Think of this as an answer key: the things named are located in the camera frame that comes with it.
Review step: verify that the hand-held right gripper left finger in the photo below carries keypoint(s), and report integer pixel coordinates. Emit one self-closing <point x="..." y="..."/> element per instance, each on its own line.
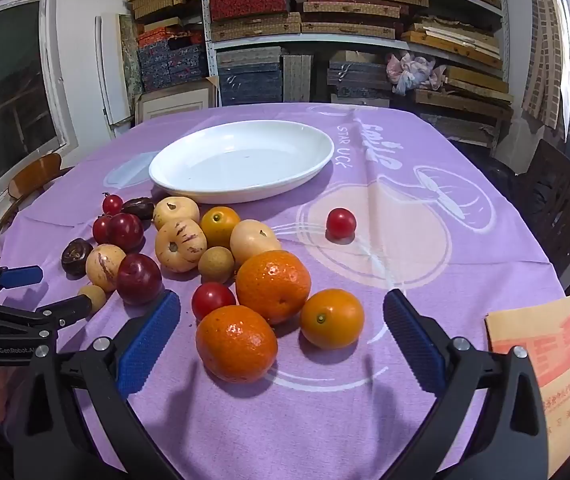
<point x="147" y="345"/>

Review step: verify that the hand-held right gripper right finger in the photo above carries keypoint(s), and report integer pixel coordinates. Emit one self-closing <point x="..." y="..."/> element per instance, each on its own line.
<point x="415" y="345"/>

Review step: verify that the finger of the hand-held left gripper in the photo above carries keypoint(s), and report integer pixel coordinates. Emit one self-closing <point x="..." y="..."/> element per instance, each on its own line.
<point x="65" y="309"/>
<point x="20" y="276"/>

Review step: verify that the brown longan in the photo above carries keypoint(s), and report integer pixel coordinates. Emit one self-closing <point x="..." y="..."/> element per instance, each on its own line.
<point x="216" y="264"/>
<point x="93" y="297"/>

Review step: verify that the dark water chestnut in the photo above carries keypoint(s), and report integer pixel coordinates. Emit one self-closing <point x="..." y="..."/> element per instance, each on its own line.
<point x="77" y="256"/>
<point x="137" y="208"/>

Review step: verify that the dark red plum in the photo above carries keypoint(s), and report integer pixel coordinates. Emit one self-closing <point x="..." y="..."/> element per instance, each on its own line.
<point x="139" y="278"/>
<point x="126" y="231"/>

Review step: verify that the orange mandarin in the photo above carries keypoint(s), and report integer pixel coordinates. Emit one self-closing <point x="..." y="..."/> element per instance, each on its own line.
<point x="236" y="342"/>
<point x="273" y="286"/>

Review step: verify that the white oval plate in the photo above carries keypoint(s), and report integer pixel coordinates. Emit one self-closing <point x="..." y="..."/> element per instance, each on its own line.
<point x="240" y="160"/>

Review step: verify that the wooden chair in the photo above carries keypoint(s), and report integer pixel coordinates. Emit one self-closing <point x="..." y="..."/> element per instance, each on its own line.
<point x="35" y="175"/>

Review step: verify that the purple printed tablecloth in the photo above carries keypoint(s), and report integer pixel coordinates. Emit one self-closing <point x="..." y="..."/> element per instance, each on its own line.
<point x="315" y="420"/>

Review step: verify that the brown paper envelope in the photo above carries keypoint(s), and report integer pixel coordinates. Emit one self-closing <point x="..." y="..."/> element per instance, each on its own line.
<point x="550" y="385"/>

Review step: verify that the white framed window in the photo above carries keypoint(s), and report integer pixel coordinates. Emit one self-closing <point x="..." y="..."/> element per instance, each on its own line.
<point x="15" y="90"/>

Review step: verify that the dark chair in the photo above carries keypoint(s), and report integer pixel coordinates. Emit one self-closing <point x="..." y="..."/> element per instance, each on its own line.
<point x="565" y="200"/>

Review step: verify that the white board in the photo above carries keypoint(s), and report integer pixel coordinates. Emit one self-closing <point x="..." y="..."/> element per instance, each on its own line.
<point x="110" y="70"/>

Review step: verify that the framed picture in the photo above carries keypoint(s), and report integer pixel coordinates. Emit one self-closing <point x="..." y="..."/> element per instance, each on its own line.
<point x="175" y="102"/>

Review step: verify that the mottled green panel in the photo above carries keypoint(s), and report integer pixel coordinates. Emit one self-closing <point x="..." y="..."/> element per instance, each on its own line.
<point x="129" y="55"/>

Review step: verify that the stack of blue floral boxes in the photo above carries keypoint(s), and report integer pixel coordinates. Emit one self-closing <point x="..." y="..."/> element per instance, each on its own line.
<point x="172" y="62"/>

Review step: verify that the stack of dark grey boxes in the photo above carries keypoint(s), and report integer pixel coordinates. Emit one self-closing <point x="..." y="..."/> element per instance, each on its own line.
<point x="357" y="80"/>

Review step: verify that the pink plastic bag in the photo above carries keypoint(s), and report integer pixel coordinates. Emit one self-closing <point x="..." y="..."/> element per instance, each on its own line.
<point x="412" y="72"/>

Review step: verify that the stack of dark blue boxes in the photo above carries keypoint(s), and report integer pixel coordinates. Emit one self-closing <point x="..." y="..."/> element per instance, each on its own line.
<point x="250" y="80"/>

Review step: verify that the stack of wooden cases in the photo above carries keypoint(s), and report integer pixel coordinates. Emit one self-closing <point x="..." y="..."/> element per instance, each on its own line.
<point x="465" y="60"/>

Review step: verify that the upright woven box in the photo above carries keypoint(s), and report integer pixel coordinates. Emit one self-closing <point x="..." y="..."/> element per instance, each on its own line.
<point x="297" y="77"/>

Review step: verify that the brick pattern curtain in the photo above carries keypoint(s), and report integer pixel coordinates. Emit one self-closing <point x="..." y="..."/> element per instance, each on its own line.
<point x="545" y="60"/>

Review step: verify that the metal shelf rack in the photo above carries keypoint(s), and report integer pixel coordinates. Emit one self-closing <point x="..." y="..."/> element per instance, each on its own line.
<point x="315" y="44"/>

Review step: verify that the long tan woven box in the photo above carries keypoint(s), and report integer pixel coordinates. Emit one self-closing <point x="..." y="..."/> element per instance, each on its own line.
<point x="255" y="27"/>

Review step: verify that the stack of flat tan cases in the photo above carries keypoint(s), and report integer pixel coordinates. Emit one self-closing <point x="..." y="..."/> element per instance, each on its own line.
<point x="355" y="10"/>

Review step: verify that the red patterned box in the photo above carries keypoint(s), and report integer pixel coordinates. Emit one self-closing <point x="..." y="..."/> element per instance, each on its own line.
<point x="250" y="1"/>

